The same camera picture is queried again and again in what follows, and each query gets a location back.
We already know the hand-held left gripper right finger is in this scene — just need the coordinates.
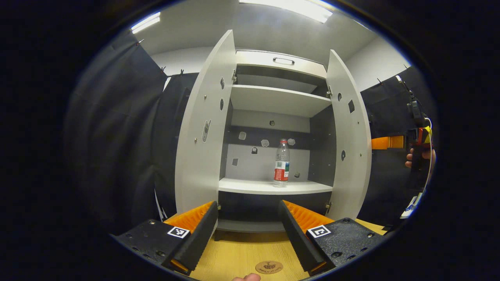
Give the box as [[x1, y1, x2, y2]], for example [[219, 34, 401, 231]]
[[278, 200, 387, 277]]

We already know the white board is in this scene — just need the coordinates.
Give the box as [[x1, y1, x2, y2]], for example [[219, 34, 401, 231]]
[[400, 192, 424, 219]]

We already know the white drawer front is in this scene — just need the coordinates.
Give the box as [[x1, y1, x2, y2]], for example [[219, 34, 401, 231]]
[[236, 51, 328, 78]]

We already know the round wooden coaster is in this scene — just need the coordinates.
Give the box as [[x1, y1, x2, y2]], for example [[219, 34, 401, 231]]
[[255, 260, 284, 275]]

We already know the white cabinet door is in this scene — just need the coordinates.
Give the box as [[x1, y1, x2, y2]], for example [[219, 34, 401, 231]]
[[175, 30, 237, 215], [325, 50, 372, 221]]

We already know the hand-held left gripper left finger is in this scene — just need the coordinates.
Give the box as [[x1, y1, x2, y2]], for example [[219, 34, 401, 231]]
[[111, 201, 219, 276]]

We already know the white and grey cabinet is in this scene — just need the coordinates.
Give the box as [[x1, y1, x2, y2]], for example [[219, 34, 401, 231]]
[[214, 50, 337, 240]]

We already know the clear plastic bottle red label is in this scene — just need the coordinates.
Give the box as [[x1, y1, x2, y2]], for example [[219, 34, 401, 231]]
[[273, 139, 291, 187]]

